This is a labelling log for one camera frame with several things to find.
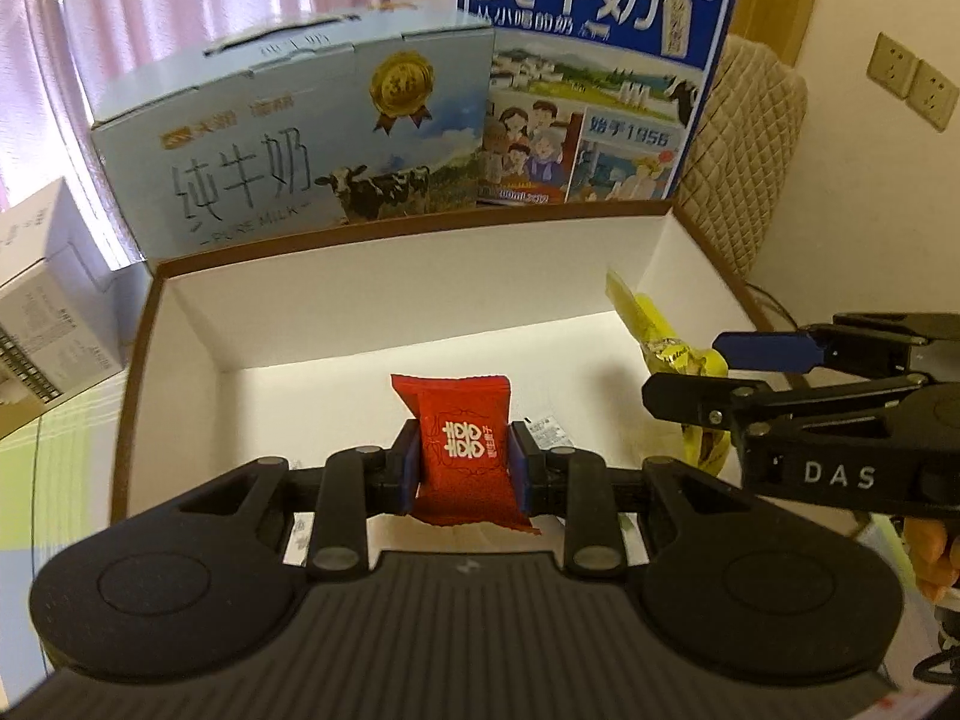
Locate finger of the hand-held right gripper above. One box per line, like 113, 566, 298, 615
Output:
642, 372, 932, 434
711, 311, 960, 385

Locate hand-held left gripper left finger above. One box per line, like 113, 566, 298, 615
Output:
161, 420, 421, 578

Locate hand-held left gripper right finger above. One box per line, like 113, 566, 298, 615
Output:
508, 420, 764, 578

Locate white tube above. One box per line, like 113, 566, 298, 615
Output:
525, 416, 575, 455

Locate red candy packet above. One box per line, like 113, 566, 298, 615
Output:
390, 373, 542, 535

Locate yellow snack packet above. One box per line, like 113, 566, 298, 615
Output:
606, 270, 732, 473

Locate white medicine box yellow flowers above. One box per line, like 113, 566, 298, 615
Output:
281, 510, 316, 567

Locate brown cardboard box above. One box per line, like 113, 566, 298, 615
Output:
109, 199, 781, 571

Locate person's right hand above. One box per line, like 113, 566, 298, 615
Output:
903, 514, 960, 606

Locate chair with quilted beige cover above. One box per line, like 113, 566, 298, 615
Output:
671, 34, 811, 282

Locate dark blue milk carton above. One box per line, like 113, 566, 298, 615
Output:
456, 0, 740, 203

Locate checked tablecloth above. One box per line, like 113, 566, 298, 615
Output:
0, 367, 151, 567

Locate light blue milk carton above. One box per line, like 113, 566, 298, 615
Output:
90, 4, 496, 263

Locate small white product box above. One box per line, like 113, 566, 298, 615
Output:
0, 178, 143, 406

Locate beige wall socket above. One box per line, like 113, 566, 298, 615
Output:
868, 31, 920, 98
906, 60, 960, 132

